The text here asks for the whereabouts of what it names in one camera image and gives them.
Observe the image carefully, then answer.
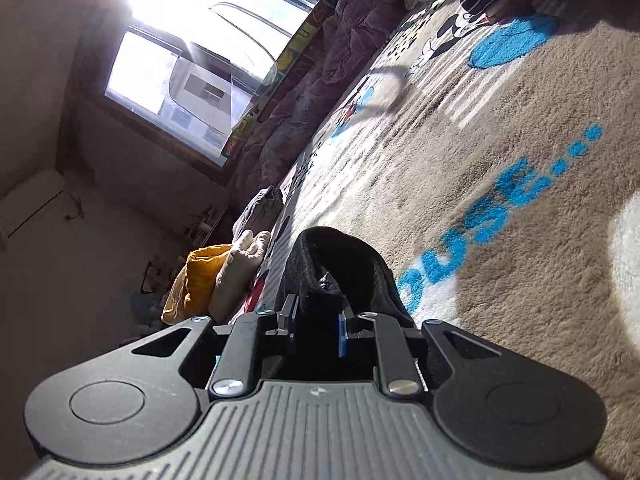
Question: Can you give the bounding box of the pink quilt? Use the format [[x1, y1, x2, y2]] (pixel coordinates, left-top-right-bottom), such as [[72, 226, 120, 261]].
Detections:
[[234, 0, 418, 197]]

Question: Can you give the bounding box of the cream folded cloth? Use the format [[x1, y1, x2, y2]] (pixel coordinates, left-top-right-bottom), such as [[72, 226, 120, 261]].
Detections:
[[209, 229, 274, 322]]

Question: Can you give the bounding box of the white wall air conditioner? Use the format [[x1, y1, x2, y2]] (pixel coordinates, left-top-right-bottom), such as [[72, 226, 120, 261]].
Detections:
[[0, 170, 67, 250]]

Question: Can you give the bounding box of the yellow garment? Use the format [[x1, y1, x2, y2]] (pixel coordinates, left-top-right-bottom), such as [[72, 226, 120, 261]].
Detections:
[[161, 244, 234, 324]]

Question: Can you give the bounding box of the colourful alphabet play mat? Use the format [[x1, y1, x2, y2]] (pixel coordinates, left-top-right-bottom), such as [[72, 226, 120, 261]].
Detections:
[[219, 0, 342, 162]]

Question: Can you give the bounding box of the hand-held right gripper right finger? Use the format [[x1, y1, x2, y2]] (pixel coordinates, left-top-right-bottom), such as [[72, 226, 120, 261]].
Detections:
[[337, 295, 502, 400]]

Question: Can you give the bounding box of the grey folded cloth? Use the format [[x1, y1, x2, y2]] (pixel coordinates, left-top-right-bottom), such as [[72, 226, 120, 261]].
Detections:
[[234, 186, 284, 242]]

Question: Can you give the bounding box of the cluttered side table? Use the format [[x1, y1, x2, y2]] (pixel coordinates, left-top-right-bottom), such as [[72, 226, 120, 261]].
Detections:
[[134, 204, 223, 313]]

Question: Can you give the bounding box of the printed cartoon blanket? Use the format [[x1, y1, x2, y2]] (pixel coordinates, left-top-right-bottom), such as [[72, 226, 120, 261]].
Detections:
[[227, 0, 640, 480]]

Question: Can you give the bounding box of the window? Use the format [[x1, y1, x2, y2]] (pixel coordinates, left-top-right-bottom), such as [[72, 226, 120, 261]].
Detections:
[[104, 0, 323, 167]]

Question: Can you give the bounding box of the black garment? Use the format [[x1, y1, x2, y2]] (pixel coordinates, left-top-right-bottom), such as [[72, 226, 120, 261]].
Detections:
[[260, 226, 417, 382]]

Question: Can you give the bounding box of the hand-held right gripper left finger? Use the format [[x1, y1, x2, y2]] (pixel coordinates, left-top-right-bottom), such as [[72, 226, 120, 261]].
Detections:
[[115, 294, 301, 399]]

